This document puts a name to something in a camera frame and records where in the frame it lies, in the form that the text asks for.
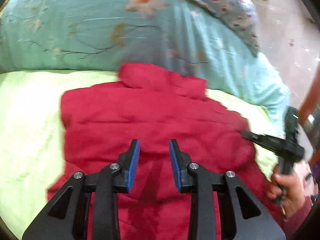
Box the red quilted puffer jacket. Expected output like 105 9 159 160
48 63 283 239

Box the maroon sleeved right forearm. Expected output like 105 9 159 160
283 197 312 239

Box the person's right hand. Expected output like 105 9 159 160
267 165 306 219

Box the light green bed sheet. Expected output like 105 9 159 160
0 69 286 240

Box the teal floral quilt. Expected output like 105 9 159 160
1 0 290 127

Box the white red-patterned pillow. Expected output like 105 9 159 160
192 0 260 56

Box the brown wooden chair frame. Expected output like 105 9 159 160
299 64 319 167

